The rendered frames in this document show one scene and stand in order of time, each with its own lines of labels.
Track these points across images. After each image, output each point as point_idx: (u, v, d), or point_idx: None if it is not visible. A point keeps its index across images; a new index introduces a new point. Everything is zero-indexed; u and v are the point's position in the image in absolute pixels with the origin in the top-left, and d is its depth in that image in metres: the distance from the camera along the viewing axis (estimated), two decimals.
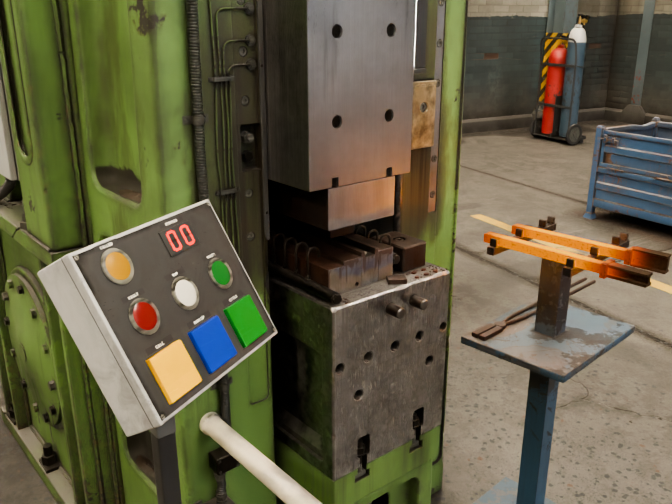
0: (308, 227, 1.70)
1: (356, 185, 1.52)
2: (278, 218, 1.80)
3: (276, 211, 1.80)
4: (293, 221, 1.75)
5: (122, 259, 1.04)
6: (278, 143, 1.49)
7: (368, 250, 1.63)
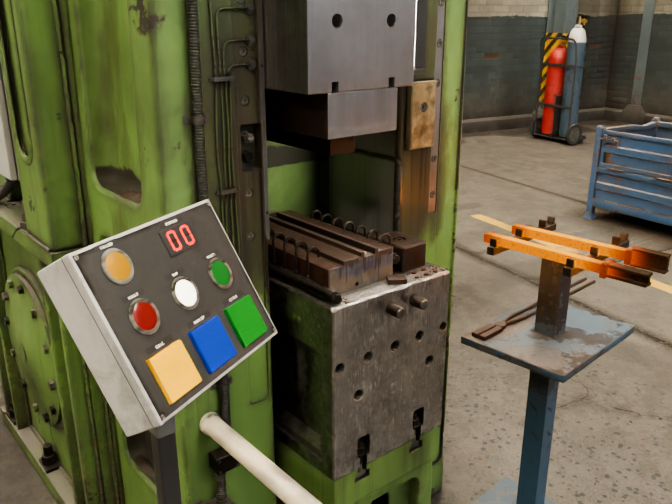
0: (307, 147, 1.64)
1: (357, 93, 1.45)
2: (276, 142, 1.73)
3: (274, 134, 1.73)
4: (291, 143, 1.68)
5: (122, 259, 1.04)
6: (275, 47, 1.42)
7: (368, 250, 1.63)
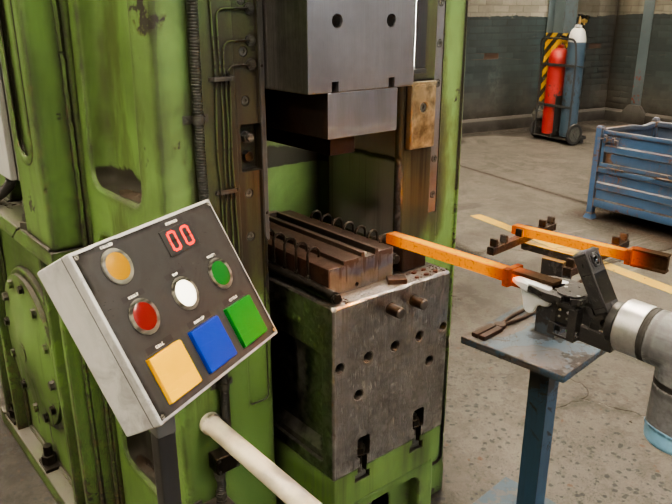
0: (307, 147, 1.64)
1: (357, 93, 1.45)
2: (276, 142, 1.73)
3: (274, 134, 1.73)
4: (291, 143, 1.68)
5: (122, 259, 1.04)
6: (275, 47, 1.42)
7: (368, 250, 1.63)
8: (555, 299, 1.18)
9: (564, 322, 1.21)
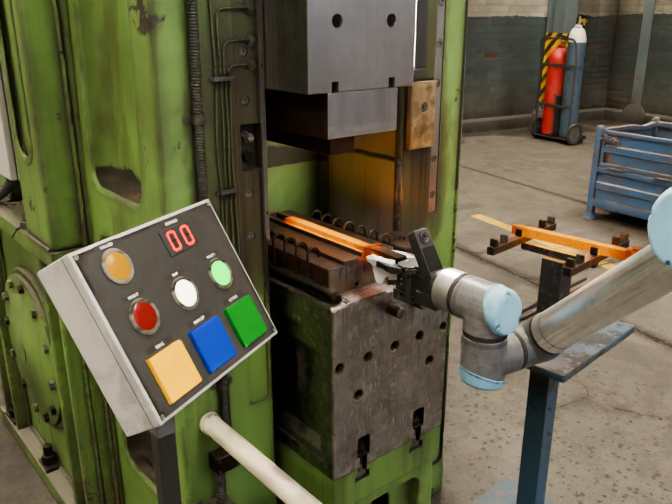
0: (307, 147, 1.64)
1: (357, 93, 1.45)
2: (276, 142, 1.73)
3: (274, 134, 1.73)
4: (291, 143, 1.68)
5: (122, 259, 1.04)
6: (275, 47, 1.42)
7: None
8: (396, 270, 1.48)
9: None
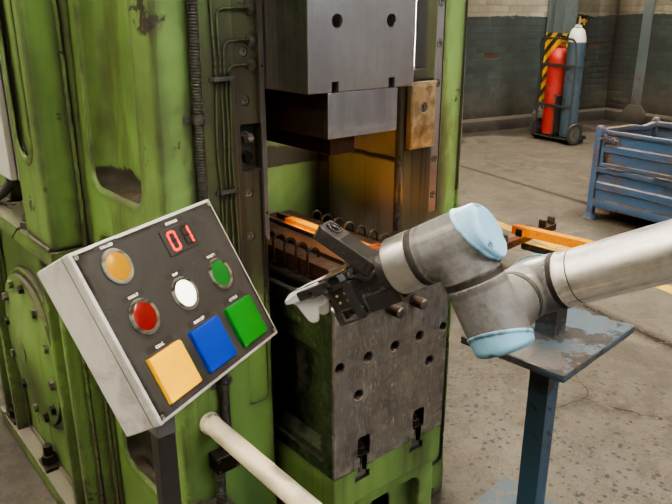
0: (307, 147, 1.64)
1: (357, 93, 1.45)
2: (276, 142, 1.73)
3: (274, 134, 1.73)
4: (291, 143, 1.68)
5: (122, 259, 1.04)
6: (275, 47, 1.42)
7: None
8: (323, 286, 1.07)
9: (350, 307, 1.10)
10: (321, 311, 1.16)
